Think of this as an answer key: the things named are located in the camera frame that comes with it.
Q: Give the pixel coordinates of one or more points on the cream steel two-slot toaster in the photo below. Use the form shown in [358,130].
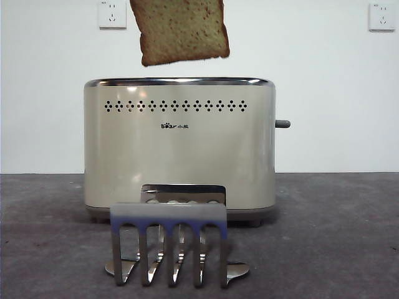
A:
[187,155]

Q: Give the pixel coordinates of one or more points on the grey toaster lever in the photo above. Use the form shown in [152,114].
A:
[283,124]

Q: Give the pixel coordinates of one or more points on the stainless steel toast rack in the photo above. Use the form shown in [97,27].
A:
[168,213]

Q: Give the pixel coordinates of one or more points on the toasted bread slice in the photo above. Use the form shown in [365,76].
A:
[182,31]

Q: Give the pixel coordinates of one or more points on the white wall socket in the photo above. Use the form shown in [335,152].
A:
[381,17]
[113,14]

